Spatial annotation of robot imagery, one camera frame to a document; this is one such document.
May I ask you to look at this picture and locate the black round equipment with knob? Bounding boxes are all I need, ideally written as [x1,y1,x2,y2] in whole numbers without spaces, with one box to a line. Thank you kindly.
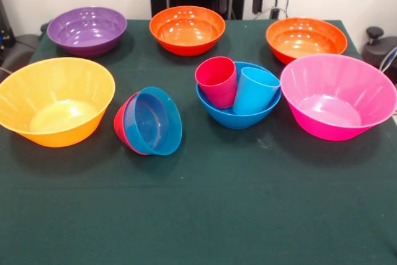
[361,26,397,86]

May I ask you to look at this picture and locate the purple plastic bowl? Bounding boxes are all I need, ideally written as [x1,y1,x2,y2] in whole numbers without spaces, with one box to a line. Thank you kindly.
[46,6,128,58]

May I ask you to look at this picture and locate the large pink plastic bowl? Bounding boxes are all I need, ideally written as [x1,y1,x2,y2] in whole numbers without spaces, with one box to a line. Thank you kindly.
[280,53,397,141]

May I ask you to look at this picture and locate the blue plastic cup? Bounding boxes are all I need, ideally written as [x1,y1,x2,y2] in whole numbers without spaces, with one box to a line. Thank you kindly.
[232,66,282,115]

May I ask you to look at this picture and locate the black equipment box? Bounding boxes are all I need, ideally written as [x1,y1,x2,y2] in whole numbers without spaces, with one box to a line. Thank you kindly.
[0,0,16,64]

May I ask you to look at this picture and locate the orange plastic bowl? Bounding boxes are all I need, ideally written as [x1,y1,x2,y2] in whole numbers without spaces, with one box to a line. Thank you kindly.
[265,17,347,66]
[149,6,226,57]

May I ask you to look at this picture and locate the opaque blue plastic bowl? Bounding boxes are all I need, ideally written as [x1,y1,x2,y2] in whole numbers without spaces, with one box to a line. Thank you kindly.
[195,61,282,130]

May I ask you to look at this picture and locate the small red plastic bowl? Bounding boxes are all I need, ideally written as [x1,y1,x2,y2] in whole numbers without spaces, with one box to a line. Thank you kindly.
[114,91,150,156]

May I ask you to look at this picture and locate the large yellow-orange plastic bowl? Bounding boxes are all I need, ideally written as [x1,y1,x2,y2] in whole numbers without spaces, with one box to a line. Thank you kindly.
[0,56,116,148]

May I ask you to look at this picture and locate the small translucent blue bowl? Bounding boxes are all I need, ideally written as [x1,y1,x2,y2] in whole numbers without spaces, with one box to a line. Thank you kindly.
[123,86,183,156]

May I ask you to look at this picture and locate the red plastic cup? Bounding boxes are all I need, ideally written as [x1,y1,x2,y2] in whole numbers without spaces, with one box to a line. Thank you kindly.
[194,56,238,109]

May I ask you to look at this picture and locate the dark green tablecloth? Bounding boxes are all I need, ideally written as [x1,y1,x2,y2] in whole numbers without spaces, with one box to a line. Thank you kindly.
[0,18,397,265]

